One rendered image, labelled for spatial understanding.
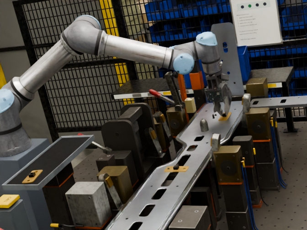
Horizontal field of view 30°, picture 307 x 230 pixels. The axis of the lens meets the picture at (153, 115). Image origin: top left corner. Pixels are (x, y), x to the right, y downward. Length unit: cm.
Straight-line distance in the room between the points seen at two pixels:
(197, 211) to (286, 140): 124
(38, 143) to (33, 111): 269
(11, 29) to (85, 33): 274
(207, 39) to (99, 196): 78
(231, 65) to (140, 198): 95
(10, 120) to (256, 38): 126
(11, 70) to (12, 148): 273
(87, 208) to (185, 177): 37
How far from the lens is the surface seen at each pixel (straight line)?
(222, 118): 238
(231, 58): 260
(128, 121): 203
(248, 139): 218
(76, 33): 213
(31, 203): 228
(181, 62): 208
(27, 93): 234
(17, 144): 226
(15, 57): 489
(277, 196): 237
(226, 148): 201
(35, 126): 504
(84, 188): 179
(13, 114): 225
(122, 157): 202
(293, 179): 248
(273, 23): 280
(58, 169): 186
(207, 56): 224
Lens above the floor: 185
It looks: 19 degrees down
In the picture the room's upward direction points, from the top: 12 degrees counter-clockwise
